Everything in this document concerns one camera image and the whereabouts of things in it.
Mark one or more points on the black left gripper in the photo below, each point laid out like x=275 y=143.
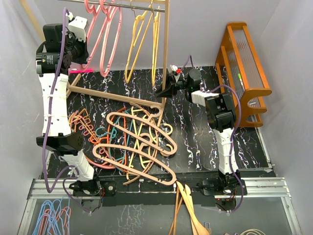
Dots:
x=81 y=59

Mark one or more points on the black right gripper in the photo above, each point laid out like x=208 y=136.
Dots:
x=171 y=87

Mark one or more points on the yellow velvet hanger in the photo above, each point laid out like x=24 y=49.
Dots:
x=137 y=41
x=156 y=24

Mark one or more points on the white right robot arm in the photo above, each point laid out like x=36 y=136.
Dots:
x=220 y=113

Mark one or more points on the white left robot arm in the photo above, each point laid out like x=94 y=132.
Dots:
x=62 y=47

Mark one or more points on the wooden hangers on floor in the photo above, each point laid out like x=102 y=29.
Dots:
x=184 y=198

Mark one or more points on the pink tape strip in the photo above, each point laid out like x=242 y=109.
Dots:
x=80 y=71

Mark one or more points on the teal thin hanger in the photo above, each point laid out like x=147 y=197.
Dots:
x=111 y=133

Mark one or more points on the metal hanging rod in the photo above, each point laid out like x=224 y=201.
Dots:
x=130 y=6

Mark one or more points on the orange wooden shelf rack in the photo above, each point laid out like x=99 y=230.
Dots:
x=239 y=66

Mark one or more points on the orange thin hanger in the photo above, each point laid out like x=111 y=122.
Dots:
x=80 y=121

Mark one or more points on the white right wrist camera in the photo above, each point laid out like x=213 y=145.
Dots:
x=174 y=70

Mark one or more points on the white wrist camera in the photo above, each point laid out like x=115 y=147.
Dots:
x=78 y=26
x=174 y=70

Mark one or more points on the wooden clothes rack frame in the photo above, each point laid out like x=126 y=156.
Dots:
x=95 y=11

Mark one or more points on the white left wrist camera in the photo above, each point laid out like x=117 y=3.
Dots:
x=78 y=26

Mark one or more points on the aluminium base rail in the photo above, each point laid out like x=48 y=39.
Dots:
x=266 y=187

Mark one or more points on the blue wire hangers pile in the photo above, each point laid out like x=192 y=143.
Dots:
x=54 y=218

